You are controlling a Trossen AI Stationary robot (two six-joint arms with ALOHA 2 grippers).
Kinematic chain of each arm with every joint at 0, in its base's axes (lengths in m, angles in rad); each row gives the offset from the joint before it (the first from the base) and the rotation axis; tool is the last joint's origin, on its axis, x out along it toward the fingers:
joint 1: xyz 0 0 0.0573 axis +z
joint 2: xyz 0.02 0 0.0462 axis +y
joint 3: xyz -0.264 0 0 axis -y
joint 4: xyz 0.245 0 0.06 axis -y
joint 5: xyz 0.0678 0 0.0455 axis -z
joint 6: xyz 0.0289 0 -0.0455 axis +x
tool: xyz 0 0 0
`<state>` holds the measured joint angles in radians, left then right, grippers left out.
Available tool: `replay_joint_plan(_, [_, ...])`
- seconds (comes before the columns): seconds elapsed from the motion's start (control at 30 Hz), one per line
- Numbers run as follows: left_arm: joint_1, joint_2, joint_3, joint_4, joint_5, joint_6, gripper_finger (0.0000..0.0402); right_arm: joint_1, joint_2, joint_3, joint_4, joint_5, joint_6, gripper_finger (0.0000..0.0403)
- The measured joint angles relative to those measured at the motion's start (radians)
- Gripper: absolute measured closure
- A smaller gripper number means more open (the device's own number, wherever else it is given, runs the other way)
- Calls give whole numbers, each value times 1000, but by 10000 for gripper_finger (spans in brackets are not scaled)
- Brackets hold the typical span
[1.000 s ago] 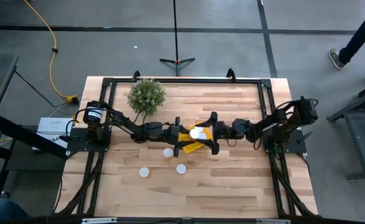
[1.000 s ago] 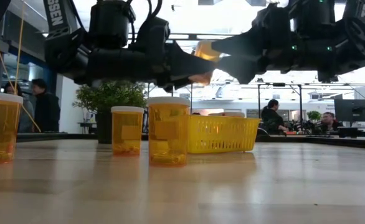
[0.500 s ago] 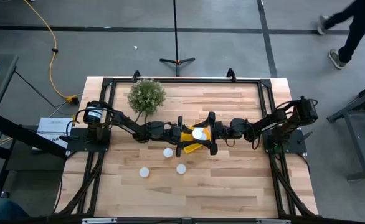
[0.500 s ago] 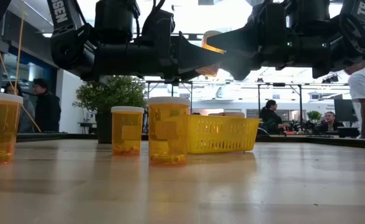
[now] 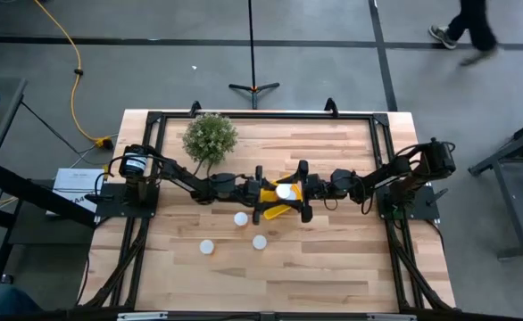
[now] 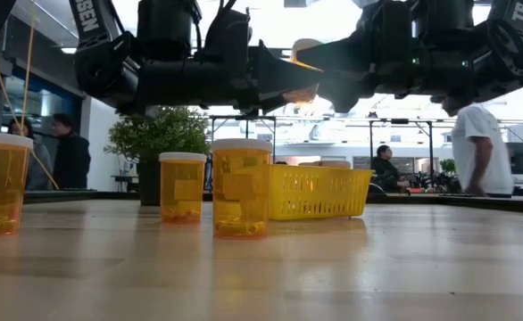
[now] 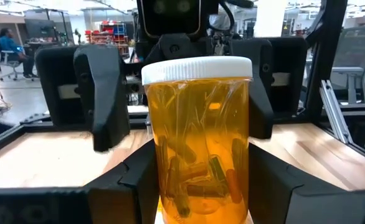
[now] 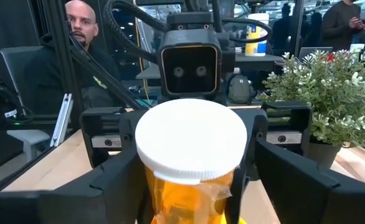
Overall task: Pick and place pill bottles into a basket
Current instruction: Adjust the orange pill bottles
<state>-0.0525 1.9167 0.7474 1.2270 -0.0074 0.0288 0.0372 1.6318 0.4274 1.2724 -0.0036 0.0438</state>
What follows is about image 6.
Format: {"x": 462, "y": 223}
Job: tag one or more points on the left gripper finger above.
{"x": 270, "y": 104}
{"x": 279, "y": 71}

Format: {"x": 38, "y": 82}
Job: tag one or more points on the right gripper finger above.
{"x": 351, "y": 91}
{"x": 342, "y": 53}

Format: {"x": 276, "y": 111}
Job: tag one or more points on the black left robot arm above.
{"x": 168, "y": 80}

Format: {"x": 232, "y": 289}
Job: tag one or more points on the yellow plastic basket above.
{"x": 324, "y": 191}

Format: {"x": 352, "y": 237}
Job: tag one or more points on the black tripod stand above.
{"x": 247, "y": 127}

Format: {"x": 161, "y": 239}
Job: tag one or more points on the person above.
{"x": 384, "y": 171}
{"x": 38, "y": 165}
{"x": 72, "y": 160}
{"x": 480, "y": 147}

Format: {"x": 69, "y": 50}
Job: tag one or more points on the green potted plant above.
{"x": 163, "y": 134}

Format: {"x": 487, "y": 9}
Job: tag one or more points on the small background plant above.
{"x": 446, "y": 166}

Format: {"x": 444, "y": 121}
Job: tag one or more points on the long ceiling light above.
{"x": 68, "y": 50}

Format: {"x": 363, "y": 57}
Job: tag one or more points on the black computer monitor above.
{"x": 522, "y": 158}

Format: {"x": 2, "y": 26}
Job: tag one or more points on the black background station frame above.
{"x": 243, "y": 117}
{"x": 400, "y": 120}

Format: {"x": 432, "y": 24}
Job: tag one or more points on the black metal table frame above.
{"x": 87, "y": 195}

